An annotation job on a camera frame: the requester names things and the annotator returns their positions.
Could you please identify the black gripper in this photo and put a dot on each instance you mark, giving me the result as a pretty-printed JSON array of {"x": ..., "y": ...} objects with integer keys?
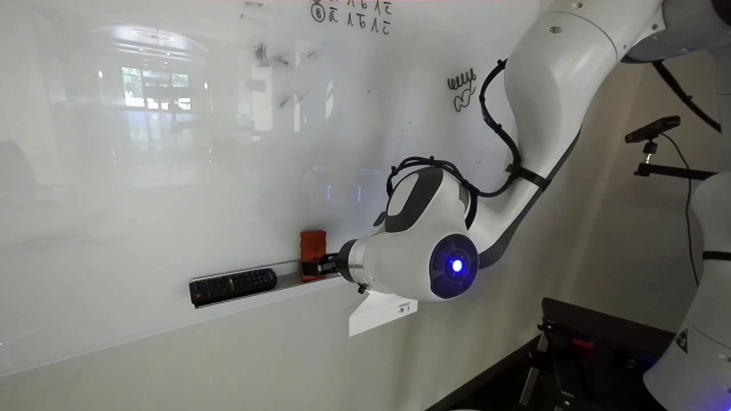
[{"x": 333, "y": 263}]

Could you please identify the orange whiteboard eraser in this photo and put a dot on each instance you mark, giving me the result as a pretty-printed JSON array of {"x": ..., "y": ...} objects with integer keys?
[{"x": 312, "y": 252}]

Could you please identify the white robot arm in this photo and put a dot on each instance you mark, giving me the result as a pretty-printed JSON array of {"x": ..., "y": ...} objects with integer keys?
[{"x": 440, "y": 232}]

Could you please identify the black remote control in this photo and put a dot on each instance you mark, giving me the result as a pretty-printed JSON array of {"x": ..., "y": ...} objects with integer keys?
[{"x": 232, "y": 286}]

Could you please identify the black table with equipment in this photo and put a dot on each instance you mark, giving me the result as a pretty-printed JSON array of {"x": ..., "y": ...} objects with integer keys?
[{"x": 582, "y": 361}]

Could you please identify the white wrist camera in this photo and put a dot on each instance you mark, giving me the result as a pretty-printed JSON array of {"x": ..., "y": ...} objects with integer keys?
[{"x": 380, "y": 308}]

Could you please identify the large wall whiteboard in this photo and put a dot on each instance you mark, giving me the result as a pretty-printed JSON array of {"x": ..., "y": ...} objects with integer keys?
[{"x": 150, "y": 143}]

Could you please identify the black camera on stand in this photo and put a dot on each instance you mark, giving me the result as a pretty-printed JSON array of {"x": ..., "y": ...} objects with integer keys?
[{"x": 647, "y": 137}]

